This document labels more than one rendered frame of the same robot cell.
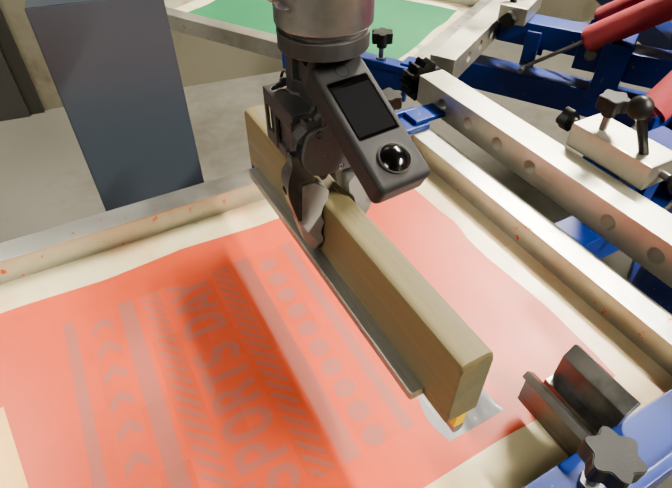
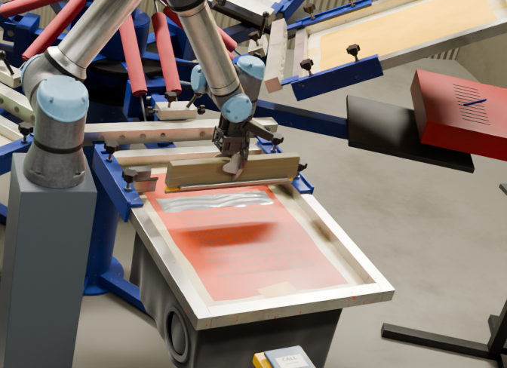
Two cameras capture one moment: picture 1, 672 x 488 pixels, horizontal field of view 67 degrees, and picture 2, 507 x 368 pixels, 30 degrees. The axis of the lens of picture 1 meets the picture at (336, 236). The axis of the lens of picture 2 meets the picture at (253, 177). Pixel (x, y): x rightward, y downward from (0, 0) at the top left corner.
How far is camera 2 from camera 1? 2.58 m
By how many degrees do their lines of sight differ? 73
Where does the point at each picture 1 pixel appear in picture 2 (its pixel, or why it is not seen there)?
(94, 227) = (170, 256)
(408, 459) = (279, 211)
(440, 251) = not seen: hidden behind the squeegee
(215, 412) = (262, 243)
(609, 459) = (302, 162)
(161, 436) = (270, 255)
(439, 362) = (293, 162)
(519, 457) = (279, 193)
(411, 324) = (283, 162)
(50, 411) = (259, 278)
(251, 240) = (173, 225)
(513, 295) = not seen: hidden behind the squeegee
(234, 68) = not seen: outside the picture
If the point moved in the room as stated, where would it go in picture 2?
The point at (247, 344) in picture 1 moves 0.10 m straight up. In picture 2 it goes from (233, 233) to (240, 203)
